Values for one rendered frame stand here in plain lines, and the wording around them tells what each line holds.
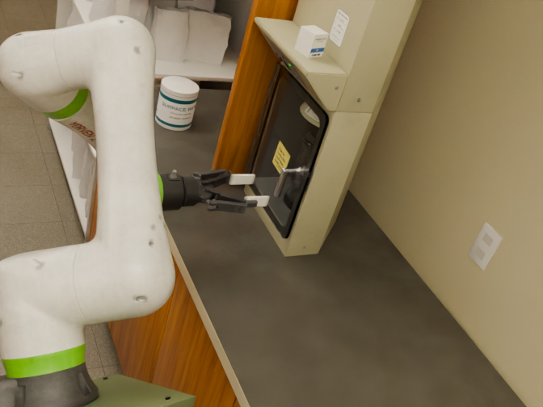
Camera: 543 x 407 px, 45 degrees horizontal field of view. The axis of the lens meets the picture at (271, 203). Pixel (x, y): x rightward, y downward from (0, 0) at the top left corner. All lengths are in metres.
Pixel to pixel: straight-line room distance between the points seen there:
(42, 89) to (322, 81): 0.65
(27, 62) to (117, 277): 0.42
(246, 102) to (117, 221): 0.99
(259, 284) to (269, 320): 0.13
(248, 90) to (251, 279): 0.56
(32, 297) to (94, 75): 0.38
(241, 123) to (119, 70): 0.90
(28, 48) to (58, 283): 0.42
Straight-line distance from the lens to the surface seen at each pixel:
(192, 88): 2.30
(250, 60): 1.91
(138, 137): 1.10
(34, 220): 3.34
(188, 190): 1.62
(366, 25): 1.56
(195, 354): 1.82
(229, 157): 2.05
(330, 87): 1.58
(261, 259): 1.83
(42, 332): 1.08
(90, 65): 1.18
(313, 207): 1.79
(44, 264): 1.07
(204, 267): 1.75
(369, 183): 2.24
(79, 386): 1.12
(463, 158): 1.91
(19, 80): 1.23
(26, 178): 3.63
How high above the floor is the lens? 2.06
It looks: 33 degrees down
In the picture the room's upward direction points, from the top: 18 degrees clockwise
